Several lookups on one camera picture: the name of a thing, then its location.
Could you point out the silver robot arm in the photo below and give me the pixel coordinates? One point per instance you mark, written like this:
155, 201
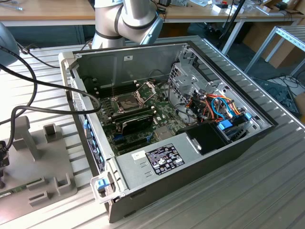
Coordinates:
133, 14

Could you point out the green RAM stick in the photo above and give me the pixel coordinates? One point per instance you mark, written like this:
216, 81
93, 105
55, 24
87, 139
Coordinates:
19, 189

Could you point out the grey parts rack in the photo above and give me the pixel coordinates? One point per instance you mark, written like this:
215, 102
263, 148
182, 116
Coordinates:
47, 162

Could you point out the blue case latch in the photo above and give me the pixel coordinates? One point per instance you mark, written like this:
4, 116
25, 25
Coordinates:
101, 184

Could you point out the silver power supply unit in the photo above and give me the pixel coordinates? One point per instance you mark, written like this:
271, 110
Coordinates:
133, 171

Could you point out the black RAM slot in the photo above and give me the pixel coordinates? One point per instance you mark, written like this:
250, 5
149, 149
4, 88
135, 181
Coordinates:
124, 87
129, 113

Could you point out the black graphics card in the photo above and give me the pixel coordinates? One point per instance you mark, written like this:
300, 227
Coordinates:
138, 125

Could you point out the silver chipset heatsink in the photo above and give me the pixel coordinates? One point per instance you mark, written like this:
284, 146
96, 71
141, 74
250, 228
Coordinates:
163, 133

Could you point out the green motherboard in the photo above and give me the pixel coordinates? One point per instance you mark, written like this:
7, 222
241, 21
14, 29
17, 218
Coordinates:
164, 112

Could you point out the open PC case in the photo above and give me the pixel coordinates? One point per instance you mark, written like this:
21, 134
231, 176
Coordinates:
190, 188

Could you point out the metal drive cage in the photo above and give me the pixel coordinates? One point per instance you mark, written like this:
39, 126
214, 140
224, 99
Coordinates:
186, 82

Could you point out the blue disk carrier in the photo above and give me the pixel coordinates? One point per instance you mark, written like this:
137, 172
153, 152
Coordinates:
225, 125

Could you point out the blue plastic clip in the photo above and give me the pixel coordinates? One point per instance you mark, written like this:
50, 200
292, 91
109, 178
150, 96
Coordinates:
247, 117

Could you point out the black stand pole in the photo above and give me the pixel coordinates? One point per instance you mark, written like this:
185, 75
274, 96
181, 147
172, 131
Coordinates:
232, 21

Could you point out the large cardboard box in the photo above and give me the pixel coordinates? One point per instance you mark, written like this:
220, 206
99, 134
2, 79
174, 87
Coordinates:
259, 35

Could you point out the wooden desk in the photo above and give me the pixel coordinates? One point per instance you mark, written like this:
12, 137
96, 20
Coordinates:
250, 16

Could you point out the small cardboard box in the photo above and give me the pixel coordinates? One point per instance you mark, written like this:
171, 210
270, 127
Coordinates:
300, 102

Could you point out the aluminium frame rack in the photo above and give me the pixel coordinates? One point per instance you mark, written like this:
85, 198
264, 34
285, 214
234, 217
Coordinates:
293, 35

